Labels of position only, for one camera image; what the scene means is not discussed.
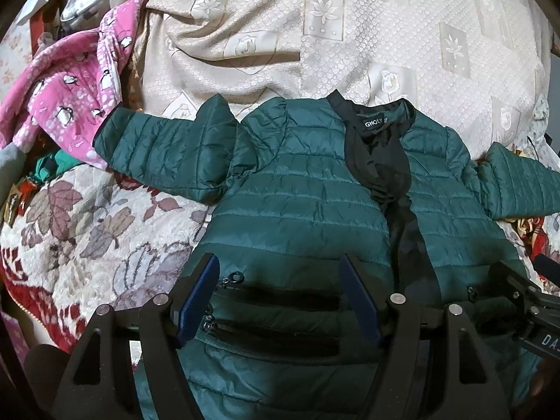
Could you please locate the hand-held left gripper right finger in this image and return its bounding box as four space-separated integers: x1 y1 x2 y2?
339 253 512 420

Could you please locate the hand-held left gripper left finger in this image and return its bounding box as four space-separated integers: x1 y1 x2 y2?
52 253 222 420

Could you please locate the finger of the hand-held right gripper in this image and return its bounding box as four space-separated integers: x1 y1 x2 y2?
492 261 544 316

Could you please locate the green quilted puffer jacket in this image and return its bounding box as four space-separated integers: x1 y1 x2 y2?
93 90 560 420

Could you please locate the red yellow patterned cloth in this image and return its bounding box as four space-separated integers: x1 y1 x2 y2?
503 146 560 274

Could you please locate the floral leaf pattern blanket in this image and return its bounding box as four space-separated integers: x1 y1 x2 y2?
0 164 219 359

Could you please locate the bright green cloth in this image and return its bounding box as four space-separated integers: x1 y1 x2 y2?
33 149 84 181

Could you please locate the pink penguin print cloth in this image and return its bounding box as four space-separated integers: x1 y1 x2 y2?
0 0 152 171

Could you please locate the cream embossed bedspread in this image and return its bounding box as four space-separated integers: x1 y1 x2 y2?
65 0 554 171

